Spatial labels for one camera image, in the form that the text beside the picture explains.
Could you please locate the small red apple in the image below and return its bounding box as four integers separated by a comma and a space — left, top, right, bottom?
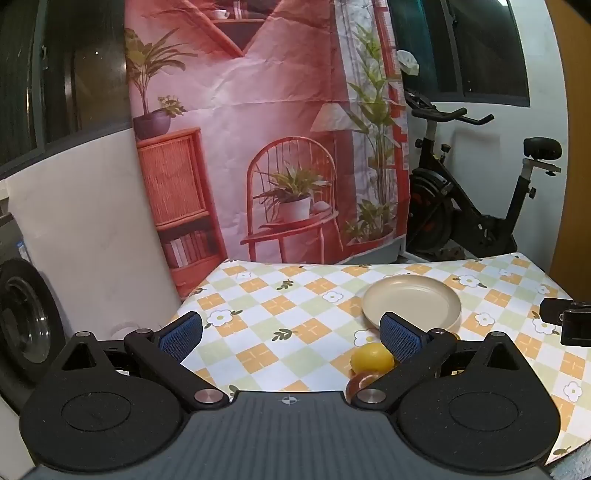
345, 370, 384, 402

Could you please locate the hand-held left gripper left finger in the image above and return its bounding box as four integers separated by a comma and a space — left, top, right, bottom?
48, 311, 230, 411

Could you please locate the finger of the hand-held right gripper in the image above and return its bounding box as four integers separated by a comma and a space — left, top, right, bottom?
560, 308, 591, 348
539, 298, 591, 325

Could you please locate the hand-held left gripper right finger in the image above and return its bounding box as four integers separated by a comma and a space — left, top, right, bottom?
349, 311, 532, 411

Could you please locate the white plastic bag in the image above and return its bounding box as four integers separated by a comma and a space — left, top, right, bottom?
397, 51, 421, 75

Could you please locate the beige round plate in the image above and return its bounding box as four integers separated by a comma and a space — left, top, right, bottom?
361, 276, 463, 334

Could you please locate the grey washing machine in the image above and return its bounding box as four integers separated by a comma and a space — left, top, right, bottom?
0, 212, 70, 416

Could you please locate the black exercise bike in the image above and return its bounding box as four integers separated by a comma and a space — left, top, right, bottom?
404, 90, 564, 259

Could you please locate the brown wooden door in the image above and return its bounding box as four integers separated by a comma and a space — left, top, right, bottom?
551, 0, 591, 301

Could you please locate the printed red backdrop cloth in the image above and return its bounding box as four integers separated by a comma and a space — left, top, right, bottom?
124, 0, 411, 298

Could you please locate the dark glass window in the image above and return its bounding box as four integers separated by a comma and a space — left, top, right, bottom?
0, 0, 132, 171
388, 0, 532, 109

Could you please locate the yellow lemon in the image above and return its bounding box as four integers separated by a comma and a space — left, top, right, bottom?
349, 342, 396, 373

